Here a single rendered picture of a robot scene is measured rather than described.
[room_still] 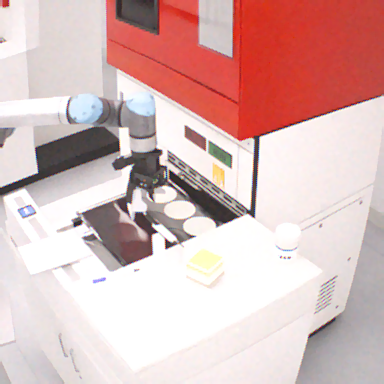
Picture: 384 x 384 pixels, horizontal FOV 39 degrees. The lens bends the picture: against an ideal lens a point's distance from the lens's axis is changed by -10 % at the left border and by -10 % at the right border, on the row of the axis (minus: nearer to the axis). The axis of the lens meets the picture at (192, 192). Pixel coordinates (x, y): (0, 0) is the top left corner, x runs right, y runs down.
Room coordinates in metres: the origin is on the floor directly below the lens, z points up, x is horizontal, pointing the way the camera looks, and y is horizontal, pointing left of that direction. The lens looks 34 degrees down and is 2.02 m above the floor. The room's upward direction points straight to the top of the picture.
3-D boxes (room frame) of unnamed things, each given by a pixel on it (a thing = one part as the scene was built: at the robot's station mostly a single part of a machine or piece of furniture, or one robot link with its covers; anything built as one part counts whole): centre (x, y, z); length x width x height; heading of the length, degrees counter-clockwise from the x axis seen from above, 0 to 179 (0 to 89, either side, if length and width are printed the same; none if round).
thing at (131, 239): (1.52, 0.13, 0.90); 0.34 x 0.34 x 0.01; 35
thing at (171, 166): (1.65, -0.04, 0.89); 0.44 x 0.02 x 0.10; 35
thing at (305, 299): (1.15, -0.02, 0.89); 0.62 x 0.35 x 0.14; 125
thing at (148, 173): (1.39, 0.12, 1.18); 0.09 x 0.08 x 0.12; 59
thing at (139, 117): (1.40, 0.14, 1.33); 0.09 x 0.08 x 0.11; 76
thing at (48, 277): (1.36, 0.46, 0.89); 0.55 x 0.09 x 0.14; 35
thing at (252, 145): (1.81, 0.05, 1.02); 0.82 x 0.03 x 0.40; 35
